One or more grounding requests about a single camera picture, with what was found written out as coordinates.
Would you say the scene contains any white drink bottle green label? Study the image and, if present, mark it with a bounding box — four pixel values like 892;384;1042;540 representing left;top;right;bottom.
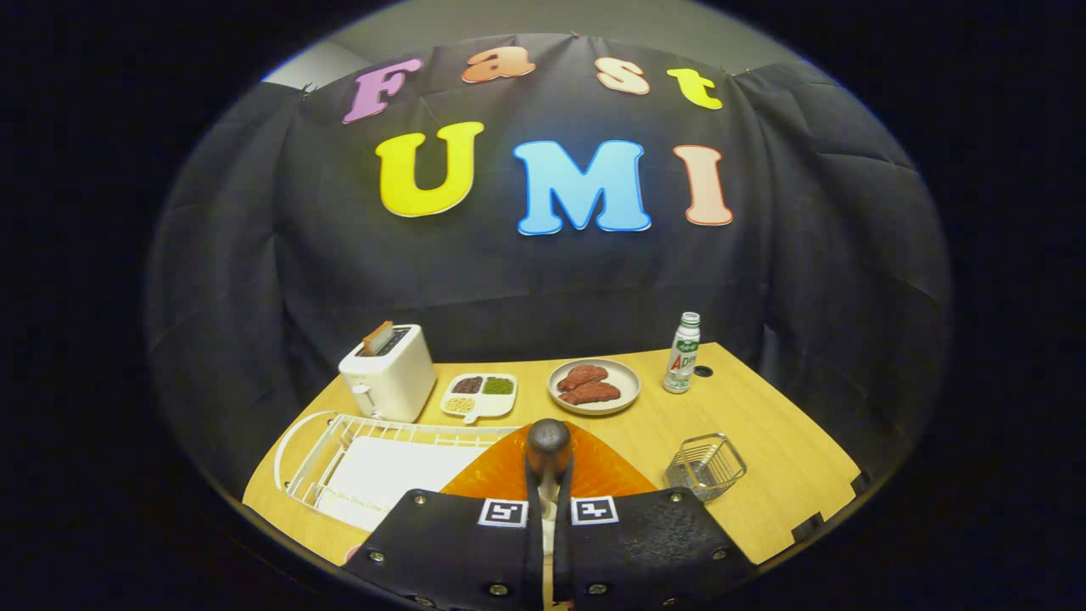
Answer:
663;311;702;395

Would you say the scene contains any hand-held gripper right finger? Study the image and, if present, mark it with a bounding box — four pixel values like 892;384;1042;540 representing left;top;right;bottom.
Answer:
556;422;756;608

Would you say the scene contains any white wire dish rack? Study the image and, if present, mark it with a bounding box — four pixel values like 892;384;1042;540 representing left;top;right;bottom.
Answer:
273;411;523;534

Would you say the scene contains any white divided condiment dish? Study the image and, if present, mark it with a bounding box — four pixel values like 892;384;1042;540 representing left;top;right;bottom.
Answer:
439;373;518;424

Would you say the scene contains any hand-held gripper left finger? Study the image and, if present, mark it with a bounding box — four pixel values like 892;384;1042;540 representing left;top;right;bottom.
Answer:
344;422;544;611

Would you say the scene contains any metal wire basket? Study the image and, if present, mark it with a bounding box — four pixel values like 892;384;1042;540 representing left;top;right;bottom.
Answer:
664;433;747;504

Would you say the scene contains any grey plate with meat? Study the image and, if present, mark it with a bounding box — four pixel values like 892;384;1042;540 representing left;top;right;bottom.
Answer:
547;358;641;416

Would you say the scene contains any wooden spoon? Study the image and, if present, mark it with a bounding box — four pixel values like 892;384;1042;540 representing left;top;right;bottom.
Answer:
526;418;574;611

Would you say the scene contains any white toaster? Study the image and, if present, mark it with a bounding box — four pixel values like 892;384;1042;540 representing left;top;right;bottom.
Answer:
338;323;438;423

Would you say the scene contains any red meat piece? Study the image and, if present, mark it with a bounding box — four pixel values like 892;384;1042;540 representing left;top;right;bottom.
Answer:
557;364;609;392
560;382;622;406

